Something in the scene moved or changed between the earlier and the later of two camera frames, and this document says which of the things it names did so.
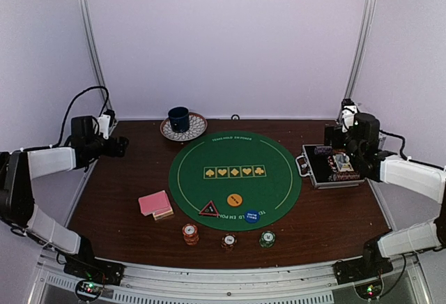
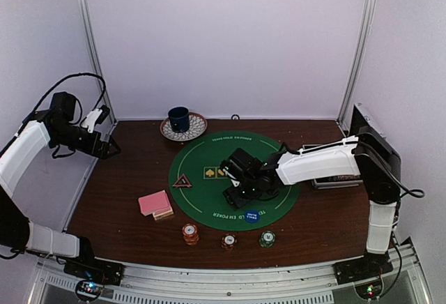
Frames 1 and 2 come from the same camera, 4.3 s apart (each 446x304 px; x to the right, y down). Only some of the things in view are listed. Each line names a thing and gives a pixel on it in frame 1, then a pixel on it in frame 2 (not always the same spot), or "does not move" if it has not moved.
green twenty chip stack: x=267 y=239 does not move
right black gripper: x=336 y=142 -> x=236 y=201
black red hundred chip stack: x=228 y=241 does not move
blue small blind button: x=251 y=216 does not move
